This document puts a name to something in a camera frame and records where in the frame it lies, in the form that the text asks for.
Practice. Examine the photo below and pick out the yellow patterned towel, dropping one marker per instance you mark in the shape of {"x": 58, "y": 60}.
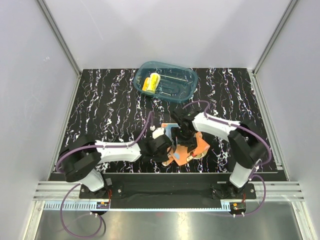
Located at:
{"x": 151, "y": 83}

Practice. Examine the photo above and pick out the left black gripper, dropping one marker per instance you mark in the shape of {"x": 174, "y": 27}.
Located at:
{"x": 163, "y": 159}

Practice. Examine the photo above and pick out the aluminium front rail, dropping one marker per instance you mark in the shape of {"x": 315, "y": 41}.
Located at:
{"x": 59, "y": 194}

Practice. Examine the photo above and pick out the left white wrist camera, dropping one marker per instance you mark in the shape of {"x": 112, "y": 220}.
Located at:
{"x": 157, "y": 132}

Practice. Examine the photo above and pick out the orange dotted towel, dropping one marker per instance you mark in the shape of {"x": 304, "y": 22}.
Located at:
{"x": 183, "y": 152}

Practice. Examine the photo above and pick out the teal plastic basin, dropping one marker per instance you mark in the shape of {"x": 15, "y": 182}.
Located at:
{"x": 177, "y": 84}

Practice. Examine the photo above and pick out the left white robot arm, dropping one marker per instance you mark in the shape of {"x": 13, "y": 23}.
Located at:
{"x": 78, "y": 160}

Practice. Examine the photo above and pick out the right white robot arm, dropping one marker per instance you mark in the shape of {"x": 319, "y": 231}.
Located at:
{"x": 247, "y": 147}

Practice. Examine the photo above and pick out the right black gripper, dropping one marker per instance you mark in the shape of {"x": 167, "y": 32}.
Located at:
{"x": 190, "y": 143}

